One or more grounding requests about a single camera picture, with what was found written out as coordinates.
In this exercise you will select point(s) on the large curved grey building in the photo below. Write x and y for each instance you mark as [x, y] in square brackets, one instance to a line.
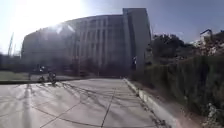
[96, 40]

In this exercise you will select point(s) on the grey concrete pavement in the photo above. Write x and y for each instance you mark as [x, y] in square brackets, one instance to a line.
[83, 103]

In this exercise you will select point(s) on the pale concrete kerb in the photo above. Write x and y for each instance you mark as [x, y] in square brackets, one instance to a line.
[151, 103]

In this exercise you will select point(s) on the dark trees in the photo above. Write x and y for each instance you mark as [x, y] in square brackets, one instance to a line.
[168, 46]

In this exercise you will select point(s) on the green hedge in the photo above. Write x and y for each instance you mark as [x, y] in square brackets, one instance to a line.
[186, 80]

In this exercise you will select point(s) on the brown dirt strip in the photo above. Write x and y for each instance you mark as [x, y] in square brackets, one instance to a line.
[180, 111]

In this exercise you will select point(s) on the white building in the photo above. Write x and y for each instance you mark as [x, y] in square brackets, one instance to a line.
[205, 36]

